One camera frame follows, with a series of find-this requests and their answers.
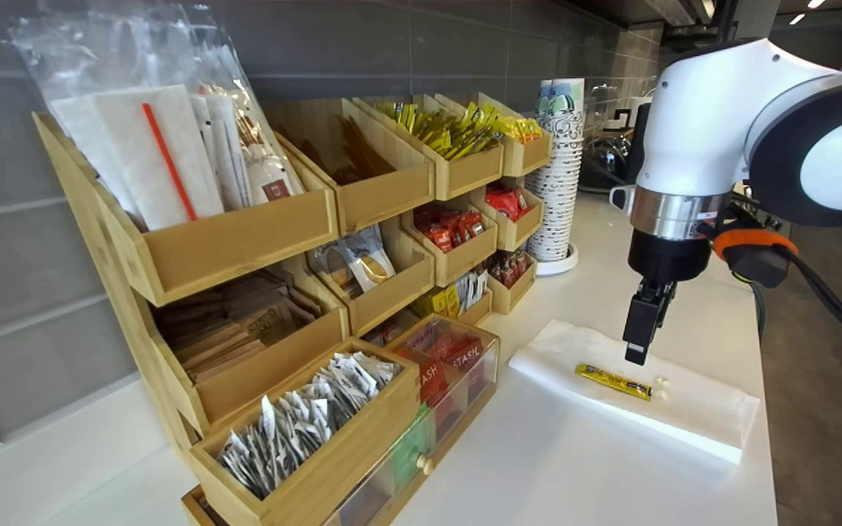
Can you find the low bamboo bin red packets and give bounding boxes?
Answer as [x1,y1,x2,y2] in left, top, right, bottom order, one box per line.
[481,248,541,316]

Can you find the dark coffee machine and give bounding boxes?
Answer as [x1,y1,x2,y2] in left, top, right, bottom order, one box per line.
[582,92,655,189]

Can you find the bamboo bin of red packets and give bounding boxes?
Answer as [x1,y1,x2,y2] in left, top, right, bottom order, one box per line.
[399,199,503,289]

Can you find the yellow mayonnaise packet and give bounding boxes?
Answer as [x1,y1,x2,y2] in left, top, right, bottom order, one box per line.
[572,359,657,403]

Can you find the yellow sweetener packets pile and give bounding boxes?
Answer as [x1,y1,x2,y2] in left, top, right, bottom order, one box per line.
[379,98,503,162]

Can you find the white paper towel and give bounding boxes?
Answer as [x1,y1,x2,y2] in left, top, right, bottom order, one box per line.
[505,319,763,465]

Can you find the bamboo bin yellow white packets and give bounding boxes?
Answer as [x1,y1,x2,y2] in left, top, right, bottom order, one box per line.
[413,262,497,329]

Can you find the clear acrylic tea box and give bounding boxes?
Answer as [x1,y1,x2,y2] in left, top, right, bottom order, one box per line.
[328,311,503,526]

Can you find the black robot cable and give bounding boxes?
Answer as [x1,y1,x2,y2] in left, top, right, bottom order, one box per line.
[784,244,842,355]

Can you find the small bamboo bin red packets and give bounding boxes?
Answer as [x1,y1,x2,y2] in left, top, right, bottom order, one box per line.
[474,180,547,253]

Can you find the silver sachets pile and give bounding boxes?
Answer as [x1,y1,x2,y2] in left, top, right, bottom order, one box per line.
[214,349,404,498]

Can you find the bamboo bin of brown packets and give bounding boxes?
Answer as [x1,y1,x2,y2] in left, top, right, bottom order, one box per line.
[139,260,351,435]

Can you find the small bamboo bin yellow packets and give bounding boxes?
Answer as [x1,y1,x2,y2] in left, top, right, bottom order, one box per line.
[458,89,556,180]

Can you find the bamboo bin nearly empty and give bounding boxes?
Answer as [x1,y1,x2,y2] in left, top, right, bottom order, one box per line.
[264,92,436,237]

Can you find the clear bag with red straw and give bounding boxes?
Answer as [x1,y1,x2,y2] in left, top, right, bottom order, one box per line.
[9,4,231,234]

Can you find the bamboo bin of silver sachets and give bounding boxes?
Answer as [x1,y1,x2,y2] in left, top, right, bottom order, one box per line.
[185,335,427,526]

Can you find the bamboo bin of yellow packets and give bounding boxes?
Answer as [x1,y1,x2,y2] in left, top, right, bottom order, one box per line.
[353,89,509,203]

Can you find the black wrist camera orange strap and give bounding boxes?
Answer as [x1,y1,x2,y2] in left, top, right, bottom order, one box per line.
[709,225,801,292]

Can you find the brown packets pile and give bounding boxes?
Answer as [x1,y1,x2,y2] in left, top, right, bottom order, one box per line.
[155,270,331,384]

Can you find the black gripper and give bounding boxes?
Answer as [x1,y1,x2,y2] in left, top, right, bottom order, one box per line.
[620,227,714,368]

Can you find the bamboo bin with plastic bags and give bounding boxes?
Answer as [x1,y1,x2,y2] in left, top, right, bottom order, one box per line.
[33,108,341,307]

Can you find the green tea bags pile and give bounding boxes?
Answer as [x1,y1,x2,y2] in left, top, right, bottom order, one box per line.
[375,405,440,494]

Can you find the clear bag of wooden stirrers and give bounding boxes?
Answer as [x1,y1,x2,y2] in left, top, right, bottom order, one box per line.
[185,23,310,210]

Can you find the clear sachets pile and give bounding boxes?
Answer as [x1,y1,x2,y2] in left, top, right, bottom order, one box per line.
[310,225,399,294]

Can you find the patterned paper cup stack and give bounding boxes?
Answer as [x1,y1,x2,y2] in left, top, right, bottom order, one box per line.
[528,75,591,266]

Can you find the red tea bags pile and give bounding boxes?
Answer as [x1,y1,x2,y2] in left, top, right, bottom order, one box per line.
[394,319,492,405]

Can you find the bamboo bin of clear sachets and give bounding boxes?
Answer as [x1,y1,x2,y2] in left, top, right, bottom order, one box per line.
[303,221,436,338]

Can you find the red packets pile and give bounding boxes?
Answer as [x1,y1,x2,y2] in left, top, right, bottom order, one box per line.
[414,200,492,253]

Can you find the white round cup stack base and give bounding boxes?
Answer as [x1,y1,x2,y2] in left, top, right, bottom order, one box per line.
[527,243,584,276]

